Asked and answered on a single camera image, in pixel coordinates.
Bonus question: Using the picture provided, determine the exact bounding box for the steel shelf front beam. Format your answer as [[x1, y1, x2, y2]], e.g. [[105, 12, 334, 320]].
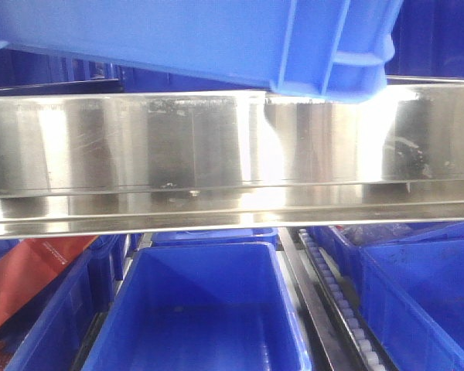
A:
[[0, 80, 464, 239]]

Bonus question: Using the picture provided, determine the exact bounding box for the lower roller track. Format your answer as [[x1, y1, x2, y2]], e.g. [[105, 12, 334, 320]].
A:
[[299, 229, 390, 371]]

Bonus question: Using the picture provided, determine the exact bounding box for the blue bin lower centre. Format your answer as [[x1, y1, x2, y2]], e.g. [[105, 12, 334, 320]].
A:
[[83, 242, 312, 370]]

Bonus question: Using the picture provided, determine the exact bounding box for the blue plastic bin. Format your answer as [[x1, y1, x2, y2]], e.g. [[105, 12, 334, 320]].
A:
[[0, 1, 402, 102]]

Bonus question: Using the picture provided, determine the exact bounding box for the blue bin lower right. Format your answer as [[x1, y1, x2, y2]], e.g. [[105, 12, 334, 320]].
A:
[[308, 222, 464, 370]]

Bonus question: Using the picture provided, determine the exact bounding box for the blue bin lower left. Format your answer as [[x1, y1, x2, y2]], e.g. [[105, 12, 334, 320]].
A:
[[3, 234, 131, 370]]

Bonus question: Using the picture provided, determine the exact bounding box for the red package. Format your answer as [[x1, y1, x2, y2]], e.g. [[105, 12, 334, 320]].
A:
[[0, 236, 97, 327]]

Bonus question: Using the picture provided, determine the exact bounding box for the blue bin behind centre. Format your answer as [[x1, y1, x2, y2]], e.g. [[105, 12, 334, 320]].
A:
[[151, 227, 278, 247]]

